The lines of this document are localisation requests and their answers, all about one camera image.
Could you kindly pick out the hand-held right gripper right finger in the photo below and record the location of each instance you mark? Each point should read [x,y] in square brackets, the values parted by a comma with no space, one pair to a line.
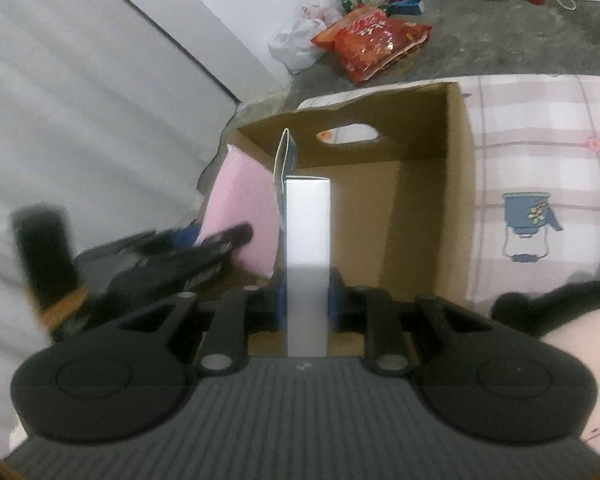
[335,305]

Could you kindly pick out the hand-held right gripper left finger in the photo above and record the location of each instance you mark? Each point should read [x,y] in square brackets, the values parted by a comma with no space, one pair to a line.
[279,305]

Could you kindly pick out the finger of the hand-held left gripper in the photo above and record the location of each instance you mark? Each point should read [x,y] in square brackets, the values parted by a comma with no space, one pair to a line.
[227,240]
[187,237]

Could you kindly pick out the pink sponge pad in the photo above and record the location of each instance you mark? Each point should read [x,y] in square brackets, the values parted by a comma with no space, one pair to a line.
[240,195]

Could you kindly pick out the white carton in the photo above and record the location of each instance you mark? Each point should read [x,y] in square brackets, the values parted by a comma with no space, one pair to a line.
[307,260]

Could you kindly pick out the cardboard box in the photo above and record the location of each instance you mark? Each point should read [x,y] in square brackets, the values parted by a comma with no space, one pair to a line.
[420,185]

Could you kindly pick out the black-haired plush doll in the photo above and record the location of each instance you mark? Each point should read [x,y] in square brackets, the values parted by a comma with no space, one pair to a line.
[570,340]

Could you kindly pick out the white plastic bag red print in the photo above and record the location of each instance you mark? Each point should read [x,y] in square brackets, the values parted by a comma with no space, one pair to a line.
[315,7]

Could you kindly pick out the large red snack bag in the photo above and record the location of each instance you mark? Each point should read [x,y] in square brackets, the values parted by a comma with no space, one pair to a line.
[375,40]

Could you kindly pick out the green can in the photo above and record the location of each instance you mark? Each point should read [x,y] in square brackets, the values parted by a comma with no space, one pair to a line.
[346,5]

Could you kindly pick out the plaid printed bedsheet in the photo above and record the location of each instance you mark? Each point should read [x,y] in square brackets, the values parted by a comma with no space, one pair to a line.
[540,125]

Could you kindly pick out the blue packet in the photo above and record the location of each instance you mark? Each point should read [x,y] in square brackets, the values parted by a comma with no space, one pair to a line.
[407,6]

